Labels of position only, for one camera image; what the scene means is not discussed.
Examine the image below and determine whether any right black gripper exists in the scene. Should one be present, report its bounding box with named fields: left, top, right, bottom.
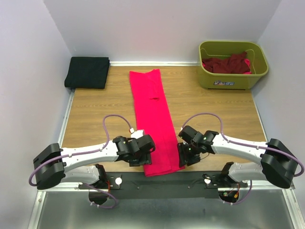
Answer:
left=176, top=141, right=200, bottom=167

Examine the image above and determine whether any pink t shirt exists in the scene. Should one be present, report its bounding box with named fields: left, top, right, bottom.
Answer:
left=129, top=69, right=184, bottom=177

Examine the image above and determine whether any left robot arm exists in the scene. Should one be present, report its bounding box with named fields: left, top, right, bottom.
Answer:
left=29, top=131, right=155, bottom=190

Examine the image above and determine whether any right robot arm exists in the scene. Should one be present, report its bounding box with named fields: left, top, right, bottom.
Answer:
left=177, top=125, right=298, bottom=188

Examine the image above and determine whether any olive green plastic bin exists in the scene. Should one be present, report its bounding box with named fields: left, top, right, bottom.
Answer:
left=198, top=41, right=269, bottom=90

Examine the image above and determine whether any dark red t shirt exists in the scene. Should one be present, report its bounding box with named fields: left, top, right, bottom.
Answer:
left=202, top=52, right=252, bottom=74

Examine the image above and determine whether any folded black t shirt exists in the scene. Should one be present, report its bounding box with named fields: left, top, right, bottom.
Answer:
left=64, top=57, right=110, bottom=89

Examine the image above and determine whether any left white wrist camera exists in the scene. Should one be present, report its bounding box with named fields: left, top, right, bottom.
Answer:
left=129, top=128, right=145, bottom=139

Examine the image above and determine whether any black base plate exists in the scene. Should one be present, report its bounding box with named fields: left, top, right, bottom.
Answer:
left=78, top=171, right=248, bottom=200

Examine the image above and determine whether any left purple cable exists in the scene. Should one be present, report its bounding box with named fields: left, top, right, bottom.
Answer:
left=28, top=114, right=134, bottom=209

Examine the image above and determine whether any aluminium frame rail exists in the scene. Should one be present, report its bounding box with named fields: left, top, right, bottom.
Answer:
left=27, top=88, right=297, bottom=229

